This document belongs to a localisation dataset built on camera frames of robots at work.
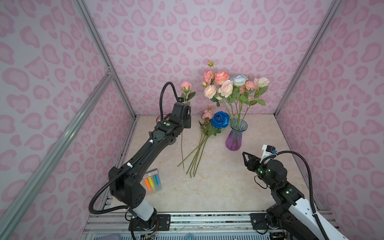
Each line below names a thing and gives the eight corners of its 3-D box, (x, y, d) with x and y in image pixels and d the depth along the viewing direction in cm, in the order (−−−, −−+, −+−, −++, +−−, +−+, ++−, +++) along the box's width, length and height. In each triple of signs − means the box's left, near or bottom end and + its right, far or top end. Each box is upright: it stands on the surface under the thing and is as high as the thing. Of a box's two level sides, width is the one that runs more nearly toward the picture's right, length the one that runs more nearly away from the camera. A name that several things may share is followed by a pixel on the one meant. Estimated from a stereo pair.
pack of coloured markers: (147, 195, 84) (146, 194, 82) (143, 174, 92) (142, 173, 90) (162, 189, 86) (162, 188, 84) (157, 169, 94) (157, 167, 92)
